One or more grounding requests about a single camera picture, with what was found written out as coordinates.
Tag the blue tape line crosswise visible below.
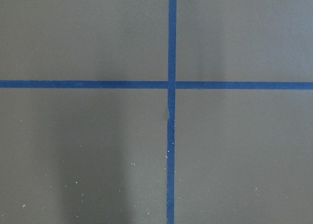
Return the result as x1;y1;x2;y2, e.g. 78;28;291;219
0;80;313;90

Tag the blue tape line lengthwise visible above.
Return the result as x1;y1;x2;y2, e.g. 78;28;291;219
166;0;177;224

